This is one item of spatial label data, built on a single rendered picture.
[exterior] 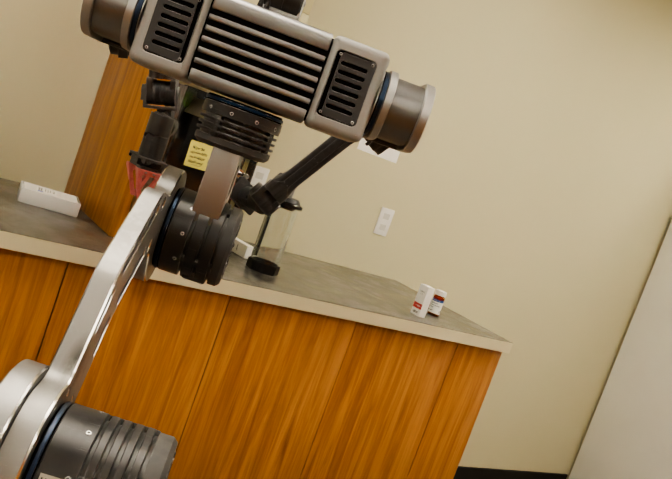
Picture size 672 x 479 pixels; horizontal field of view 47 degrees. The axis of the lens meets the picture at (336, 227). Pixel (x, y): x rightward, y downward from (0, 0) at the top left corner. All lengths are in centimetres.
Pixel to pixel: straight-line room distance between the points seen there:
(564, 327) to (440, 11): 186
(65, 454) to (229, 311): 129
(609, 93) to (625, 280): 108
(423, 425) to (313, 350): 59
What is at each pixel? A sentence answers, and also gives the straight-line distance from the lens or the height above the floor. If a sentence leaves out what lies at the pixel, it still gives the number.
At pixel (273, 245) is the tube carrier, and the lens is 233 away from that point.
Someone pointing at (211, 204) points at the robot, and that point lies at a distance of 128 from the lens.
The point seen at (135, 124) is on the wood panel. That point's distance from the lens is 219.
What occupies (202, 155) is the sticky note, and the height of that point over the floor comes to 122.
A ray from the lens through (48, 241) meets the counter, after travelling 189.
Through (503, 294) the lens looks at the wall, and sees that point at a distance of 384.
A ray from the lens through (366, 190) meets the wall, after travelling 314.
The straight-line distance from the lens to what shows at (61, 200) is 226.
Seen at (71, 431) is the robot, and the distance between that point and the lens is 92.
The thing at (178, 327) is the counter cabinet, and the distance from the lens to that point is 210.
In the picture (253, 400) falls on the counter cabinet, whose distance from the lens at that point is 230.
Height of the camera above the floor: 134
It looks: 5 degrees down
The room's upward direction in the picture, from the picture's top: 20 degrees clockwise
